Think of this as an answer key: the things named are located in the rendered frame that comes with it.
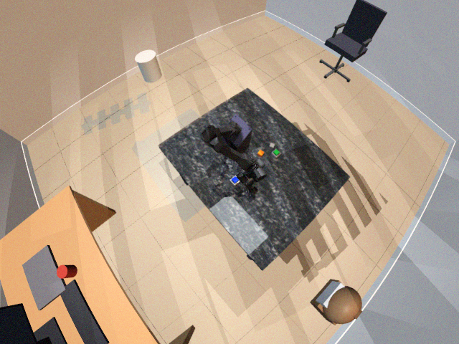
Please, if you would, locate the green button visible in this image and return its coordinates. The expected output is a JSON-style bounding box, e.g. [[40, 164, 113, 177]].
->
[[271, 149, 281, 158]]

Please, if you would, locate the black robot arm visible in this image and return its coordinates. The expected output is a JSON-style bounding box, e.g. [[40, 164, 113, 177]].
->
[[201, 120, 267, 182]]

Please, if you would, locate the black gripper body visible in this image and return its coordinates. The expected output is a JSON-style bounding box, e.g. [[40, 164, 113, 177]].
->
[[237, 158, 265, 183]]

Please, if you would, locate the blue button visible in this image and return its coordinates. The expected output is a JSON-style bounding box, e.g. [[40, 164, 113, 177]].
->
[[229, 176, 240, 186]]

